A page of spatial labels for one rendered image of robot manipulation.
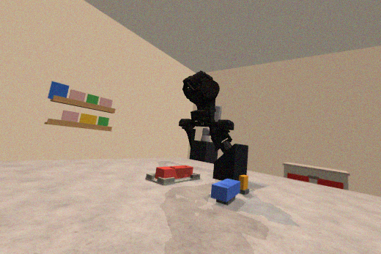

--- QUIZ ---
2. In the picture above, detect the orange-yellow rectangular block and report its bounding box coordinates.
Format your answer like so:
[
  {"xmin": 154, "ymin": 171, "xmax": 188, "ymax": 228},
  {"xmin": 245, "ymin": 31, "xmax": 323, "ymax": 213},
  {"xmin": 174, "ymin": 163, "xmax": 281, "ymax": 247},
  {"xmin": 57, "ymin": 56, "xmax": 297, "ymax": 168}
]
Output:
[{"xmin": 239, "ymin": 175, "xmax": 248, "ymax": 190}]

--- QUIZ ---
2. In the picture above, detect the red tapered block with two sockets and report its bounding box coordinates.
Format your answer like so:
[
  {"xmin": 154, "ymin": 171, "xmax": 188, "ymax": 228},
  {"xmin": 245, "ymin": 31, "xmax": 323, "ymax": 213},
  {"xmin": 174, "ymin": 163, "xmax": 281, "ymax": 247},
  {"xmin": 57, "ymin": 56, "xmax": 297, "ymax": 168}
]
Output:
[{"xmin": 155, "ymin": 165, "xmax": 193, "ymax": 179}]

